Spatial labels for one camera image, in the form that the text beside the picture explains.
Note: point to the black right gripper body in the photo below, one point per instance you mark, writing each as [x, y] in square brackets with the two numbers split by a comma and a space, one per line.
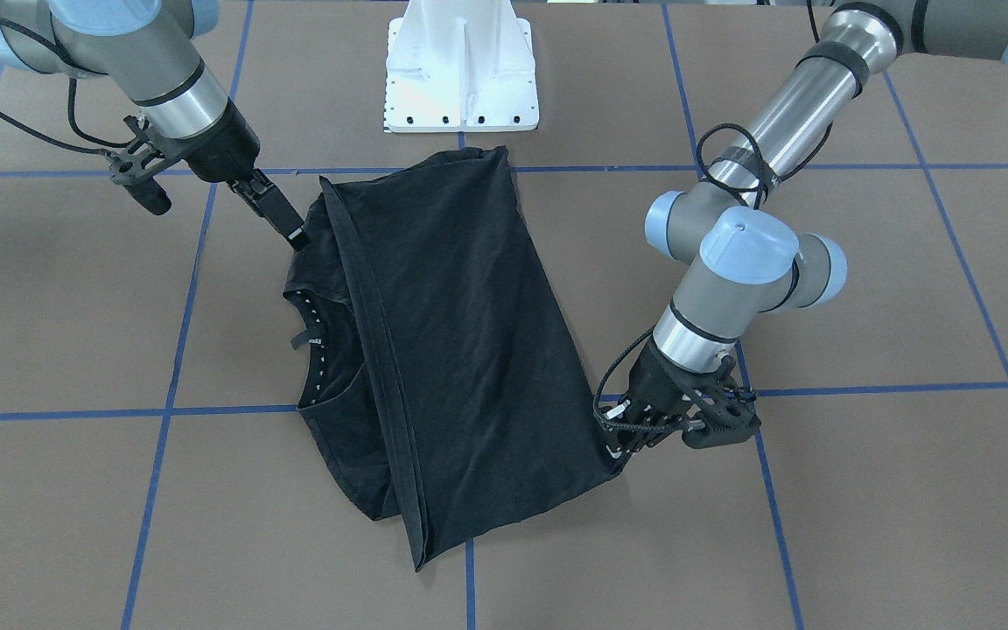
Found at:
[222, 151]

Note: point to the white pedestal column with base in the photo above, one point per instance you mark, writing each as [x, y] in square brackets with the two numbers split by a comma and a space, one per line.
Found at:
[460, 66]

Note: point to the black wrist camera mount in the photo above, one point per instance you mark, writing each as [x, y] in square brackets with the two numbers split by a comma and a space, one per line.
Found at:
[135, 166]
[725, 411]

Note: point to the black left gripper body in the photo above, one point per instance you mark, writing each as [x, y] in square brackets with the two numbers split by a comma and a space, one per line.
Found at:
[653, 379]

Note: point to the black graphic t-shirt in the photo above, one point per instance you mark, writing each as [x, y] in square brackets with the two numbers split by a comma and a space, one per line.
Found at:
[443, 386]

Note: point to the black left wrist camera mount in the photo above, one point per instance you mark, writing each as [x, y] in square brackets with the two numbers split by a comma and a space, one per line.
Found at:
[725, 411]

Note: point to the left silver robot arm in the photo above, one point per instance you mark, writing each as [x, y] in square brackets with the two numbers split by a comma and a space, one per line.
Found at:
[743, 261]

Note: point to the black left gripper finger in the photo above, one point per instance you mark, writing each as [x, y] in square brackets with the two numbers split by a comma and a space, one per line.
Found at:
[623, 417]
[621, 444]

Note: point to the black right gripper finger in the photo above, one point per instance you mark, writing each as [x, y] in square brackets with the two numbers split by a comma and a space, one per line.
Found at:
[249, 192]
[266, 199]

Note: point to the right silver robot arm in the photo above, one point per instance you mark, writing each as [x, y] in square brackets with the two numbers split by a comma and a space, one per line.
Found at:
[184, 114]

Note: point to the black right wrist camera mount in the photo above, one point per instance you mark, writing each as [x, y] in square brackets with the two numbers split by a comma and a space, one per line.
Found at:
[135, 166]

